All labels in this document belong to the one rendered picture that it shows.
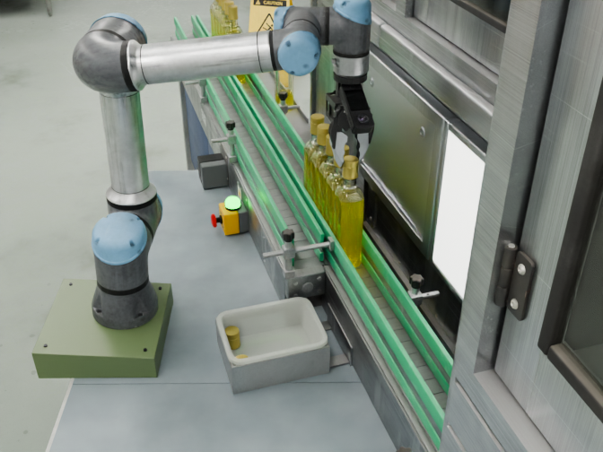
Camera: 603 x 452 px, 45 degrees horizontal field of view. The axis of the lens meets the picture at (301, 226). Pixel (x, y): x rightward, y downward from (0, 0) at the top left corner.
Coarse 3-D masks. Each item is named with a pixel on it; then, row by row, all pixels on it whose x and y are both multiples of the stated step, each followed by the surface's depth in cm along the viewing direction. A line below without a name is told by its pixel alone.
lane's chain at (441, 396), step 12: (252, 96) 257; (264, 120) 241; (276, 132) 233; (288, 156) 219; (300, 168) 213; (336, 276) 169; (360, 276) 169; (372, 288) 166; (384, 300) 162; (384, 312) 158; (396, 324) 155; (408, 336) 152; (408, 348) 149; (384, 360) 146; (420, 360) 146; (420, 372) 143; (432, 372) 143; (432, 384) 141; (444, 396) 138; (444, 408) 136; (420, 420) 133
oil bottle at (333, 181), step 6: (330, 174) 168; (330, 180) 167; (336, 180) 165; (342, 180) 165; (330, 186) 167; (336, 186) 165; (330, 192) 167; (330, 198) 168; (330, 204) 169; (330, 210) 170; (330, 216) 171; (330, 222) 171; (330, 228) 172
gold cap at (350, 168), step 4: (348, 156) 159; (352, 156) 159; (344, 160) 158; (348, 160) 158; (352, 160) 158; (356, 160) 158; (344, 164) 158; (348, 164) 158; (352, 164) 157; (356, 164) 158; (344, 168) 159; (348, 168) 158; (352, 168) 158; (356, 168) 159; (344, 172) 159; (348, 172) 159; (352, 172) 159; (356, 172) 159; (344, 176) 160; (348, 176) 159; (352, 176) 159; (356, 176) 160
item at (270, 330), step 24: (240, 312) 165; (264, 312) 167; (288, 312) 169; (312, 312) 164; (240, 336) 168; (264, 336) 168; (288, 336) 168; (312, 336) 165; (240, 360) 152; (264, 360) 153
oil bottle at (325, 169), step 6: (324, 162) 172; (324, 168) 171; (330, 168) 170; (324, 174) 171; (324, 180) 171; (324, 186) 172; (324, 192) 173; (324, 198) 174; (318, 204) 180; (324, 204) 175; (324, 210) 176; (324, 216) 176
